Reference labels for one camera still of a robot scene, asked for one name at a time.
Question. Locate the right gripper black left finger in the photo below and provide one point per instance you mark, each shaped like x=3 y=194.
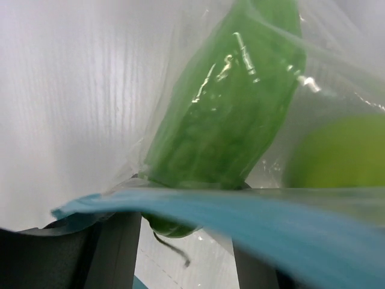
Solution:
x=78 y=251

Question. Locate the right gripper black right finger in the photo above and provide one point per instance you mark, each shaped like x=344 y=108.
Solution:
x=256 y=274

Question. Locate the clear zip top bag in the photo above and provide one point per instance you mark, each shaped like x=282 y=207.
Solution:
x=322 y=237

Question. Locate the green fake apple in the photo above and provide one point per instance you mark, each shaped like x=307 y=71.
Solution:
x=346 y=153

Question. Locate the green fake food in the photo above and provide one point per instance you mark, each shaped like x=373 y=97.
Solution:
x=230 y=100

